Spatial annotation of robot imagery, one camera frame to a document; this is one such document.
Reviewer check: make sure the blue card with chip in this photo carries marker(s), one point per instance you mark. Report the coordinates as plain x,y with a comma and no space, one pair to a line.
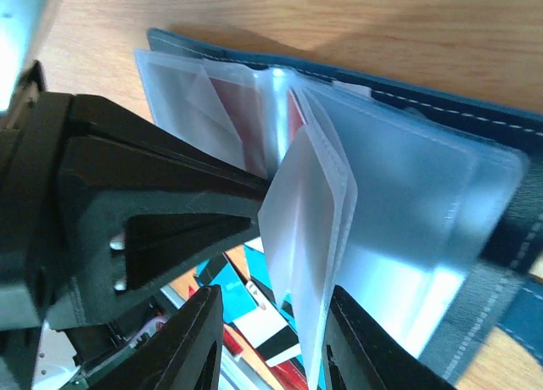
240,294

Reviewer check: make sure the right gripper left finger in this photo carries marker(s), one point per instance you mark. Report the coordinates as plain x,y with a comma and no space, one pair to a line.
184,354

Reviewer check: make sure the navy blue card holder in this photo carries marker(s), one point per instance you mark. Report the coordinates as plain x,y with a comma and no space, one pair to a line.
425,207

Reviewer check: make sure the red card bottom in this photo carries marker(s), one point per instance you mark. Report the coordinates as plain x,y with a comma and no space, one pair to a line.
296,119

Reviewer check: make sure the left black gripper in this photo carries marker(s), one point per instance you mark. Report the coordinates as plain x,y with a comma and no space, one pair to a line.
78,247

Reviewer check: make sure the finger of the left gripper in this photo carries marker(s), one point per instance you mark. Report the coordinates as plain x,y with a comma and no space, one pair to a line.
169,144

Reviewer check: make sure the white card under teal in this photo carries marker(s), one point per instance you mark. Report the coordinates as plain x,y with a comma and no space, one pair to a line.
269,334

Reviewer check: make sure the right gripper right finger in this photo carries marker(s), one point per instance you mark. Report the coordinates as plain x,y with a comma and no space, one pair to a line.
358,353

